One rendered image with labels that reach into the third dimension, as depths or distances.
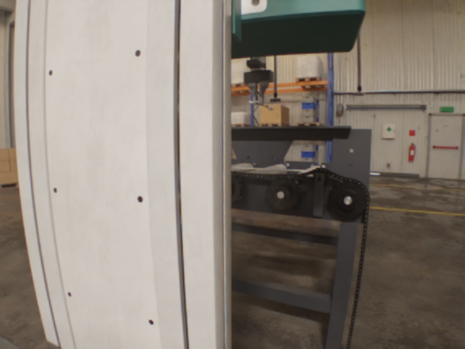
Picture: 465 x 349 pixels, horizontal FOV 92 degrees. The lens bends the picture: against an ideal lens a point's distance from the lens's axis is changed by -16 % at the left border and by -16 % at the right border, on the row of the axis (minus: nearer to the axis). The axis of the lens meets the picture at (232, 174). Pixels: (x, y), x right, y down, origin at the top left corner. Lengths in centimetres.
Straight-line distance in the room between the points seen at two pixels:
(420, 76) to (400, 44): 130
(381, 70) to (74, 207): 1046
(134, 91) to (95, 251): 22
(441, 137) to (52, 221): 1046
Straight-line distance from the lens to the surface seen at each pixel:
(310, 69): 929
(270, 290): 150
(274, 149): 131
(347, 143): 123
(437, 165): 1053
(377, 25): 1110
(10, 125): 1108
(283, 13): 38
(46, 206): 45
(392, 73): 1060
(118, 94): 33
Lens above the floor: 110
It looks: 7 degrees down
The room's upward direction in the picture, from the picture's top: straight up
